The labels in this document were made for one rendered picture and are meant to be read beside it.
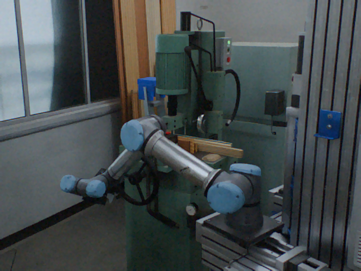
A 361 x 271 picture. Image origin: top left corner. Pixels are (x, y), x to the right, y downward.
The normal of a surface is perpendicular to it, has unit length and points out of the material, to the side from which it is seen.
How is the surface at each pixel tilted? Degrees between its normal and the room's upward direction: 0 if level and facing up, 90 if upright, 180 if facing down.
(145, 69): 87
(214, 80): 90
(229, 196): 94
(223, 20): 90
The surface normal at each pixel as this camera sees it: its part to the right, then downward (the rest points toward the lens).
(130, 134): -0.61, 0.15
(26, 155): 0.84, 0.14
